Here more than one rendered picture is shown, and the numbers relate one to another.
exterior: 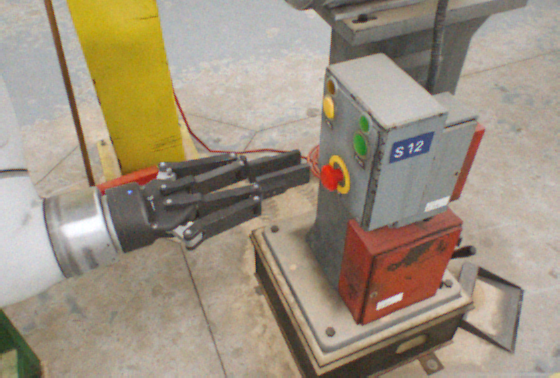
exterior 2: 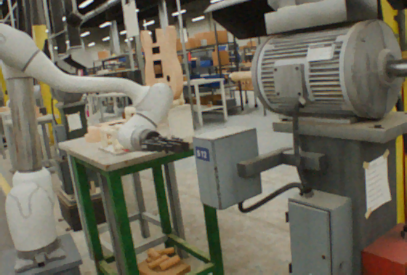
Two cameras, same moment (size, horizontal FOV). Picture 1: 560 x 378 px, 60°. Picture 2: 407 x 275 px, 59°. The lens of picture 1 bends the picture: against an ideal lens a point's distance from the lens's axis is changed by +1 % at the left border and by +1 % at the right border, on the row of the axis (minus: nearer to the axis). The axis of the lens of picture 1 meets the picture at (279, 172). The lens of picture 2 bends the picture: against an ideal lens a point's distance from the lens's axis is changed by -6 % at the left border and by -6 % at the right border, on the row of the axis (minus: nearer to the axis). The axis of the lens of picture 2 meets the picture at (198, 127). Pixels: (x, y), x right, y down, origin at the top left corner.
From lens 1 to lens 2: 1.21 m
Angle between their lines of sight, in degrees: 76
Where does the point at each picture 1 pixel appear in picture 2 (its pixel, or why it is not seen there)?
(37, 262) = (128, 135)
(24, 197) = (141, 123)
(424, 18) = (307, 126)
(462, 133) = (317, 216)
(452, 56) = (345, 167)
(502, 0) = (359, 131)
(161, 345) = not seen: outside the picture
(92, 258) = (134, 142)
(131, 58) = not seen: hidden behind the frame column
